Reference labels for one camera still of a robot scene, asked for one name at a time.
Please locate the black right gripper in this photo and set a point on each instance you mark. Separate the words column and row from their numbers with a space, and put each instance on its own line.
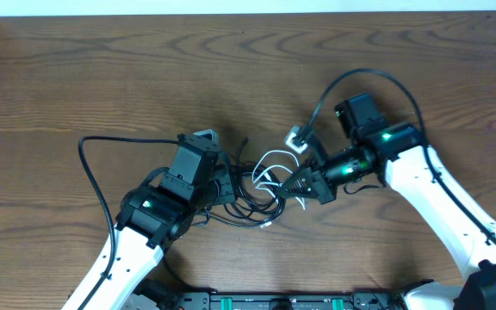
column 319, row 180

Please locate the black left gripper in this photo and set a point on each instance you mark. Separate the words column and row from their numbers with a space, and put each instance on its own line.
column 226, row 184

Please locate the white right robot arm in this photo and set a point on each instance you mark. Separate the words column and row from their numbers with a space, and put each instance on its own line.
column 400, row 158

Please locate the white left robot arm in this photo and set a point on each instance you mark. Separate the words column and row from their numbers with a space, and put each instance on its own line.
column 152, row 217

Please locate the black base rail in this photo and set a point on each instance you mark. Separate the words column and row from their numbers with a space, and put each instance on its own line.
column 168, row 298

